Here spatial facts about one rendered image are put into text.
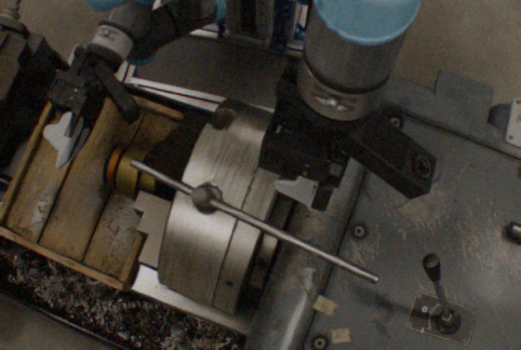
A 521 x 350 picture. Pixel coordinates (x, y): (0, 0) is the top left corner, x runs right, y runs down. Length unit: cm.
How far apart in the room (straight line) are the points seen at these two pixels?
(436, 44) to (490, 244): 164
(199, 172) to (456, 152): 35
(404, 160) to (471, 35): 194
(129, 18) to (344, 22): 73
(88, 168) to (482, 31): 171
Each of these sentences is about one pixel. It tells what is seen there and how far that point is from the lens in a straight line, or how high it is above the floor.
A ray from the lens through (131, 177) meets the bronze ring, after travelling 103.
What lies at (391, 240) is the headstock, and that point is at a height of 126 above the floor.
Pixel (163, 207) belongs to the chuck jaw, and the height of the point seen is 110.
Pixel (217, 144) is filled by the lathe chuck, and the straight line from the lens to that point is 91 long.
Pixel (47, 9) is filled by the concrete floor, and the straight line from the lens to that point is 258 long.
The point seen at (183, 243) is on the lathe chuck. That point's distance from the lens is 91.
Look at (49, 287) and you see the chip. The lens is 159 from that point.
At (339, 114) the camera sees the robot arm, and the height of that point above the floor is 159.
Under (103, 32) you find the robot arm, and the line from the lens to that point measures 115.
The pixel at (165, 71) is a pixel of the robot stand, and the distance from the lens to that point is 210.
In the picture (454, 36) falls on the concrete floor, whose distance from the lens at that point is 252.
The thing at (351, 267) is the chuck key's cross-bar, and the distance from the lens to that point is 77.
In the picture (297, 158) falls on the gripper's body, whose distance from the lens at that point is 62.
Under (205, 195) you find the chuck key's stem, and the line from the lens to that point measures 80.
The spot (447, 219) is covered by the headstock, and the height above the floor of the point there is 126.
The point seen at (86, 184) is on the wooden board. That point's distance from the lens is 129.
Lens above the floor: 209
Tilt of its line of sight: 72 degrees down
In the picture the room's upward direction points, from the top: 3 degrees clockwise
